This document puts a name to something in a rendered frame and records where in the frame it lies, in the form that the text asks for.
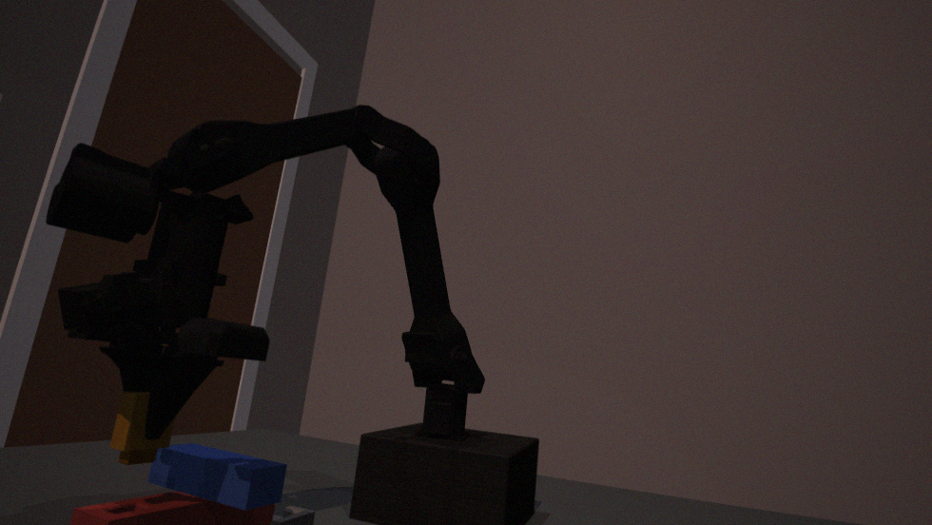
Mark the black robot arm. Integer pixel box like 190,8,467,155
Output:
46,105,485,441

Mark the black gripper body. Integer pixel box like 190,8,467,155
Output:
68,248,269,361

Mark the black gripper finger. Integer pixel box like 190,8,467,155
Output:
99,346,163,393
143,353,223,439

